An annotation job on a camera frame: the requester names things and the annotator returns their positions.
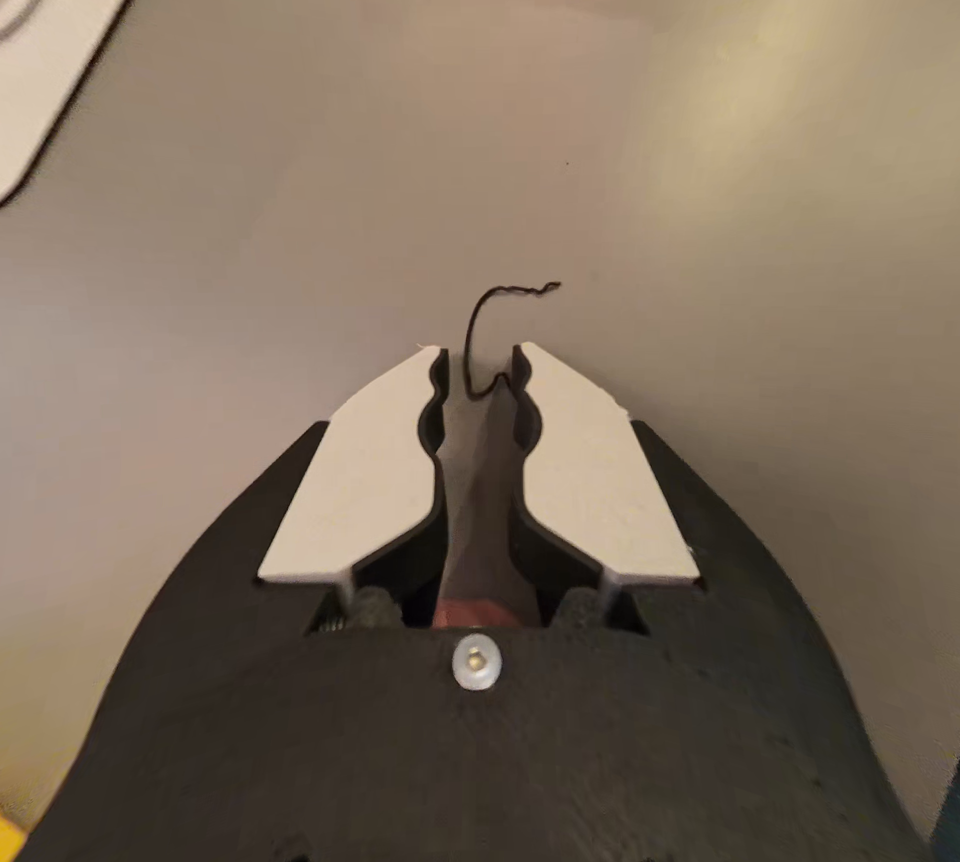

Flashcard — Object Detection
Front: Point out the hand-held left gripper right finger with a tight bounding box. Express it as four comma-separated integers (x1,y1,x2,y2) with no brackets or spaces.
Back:
512,342,702,629

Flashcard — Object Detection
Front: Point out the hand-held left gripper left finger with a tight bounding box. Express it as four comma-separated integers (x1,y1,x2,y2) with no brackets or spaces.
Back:
256,346,451,629

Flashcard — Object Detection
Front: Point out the black twist tie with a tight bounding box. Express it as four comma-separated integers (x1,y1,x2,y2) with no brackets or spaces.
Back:
462,281,563,400

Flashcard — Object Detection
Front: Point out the person's blue jeans leg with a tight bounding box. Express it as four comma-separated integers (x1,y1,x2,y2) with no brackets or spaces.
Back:
930,757,960,862

